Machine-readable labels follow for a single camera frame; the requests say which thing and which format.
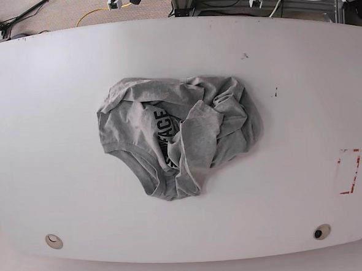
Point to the aluminium frame stand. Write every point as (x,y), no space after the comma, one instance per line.
(332,10)

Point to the open table grommet hole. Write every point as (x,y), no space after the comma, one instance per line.
(322,232)

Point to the grey printed T-shirt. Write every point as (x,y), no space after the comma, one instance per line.
(171,132)

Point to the red tape rectangle marking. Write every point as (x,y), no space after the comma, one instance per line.
(347,170)

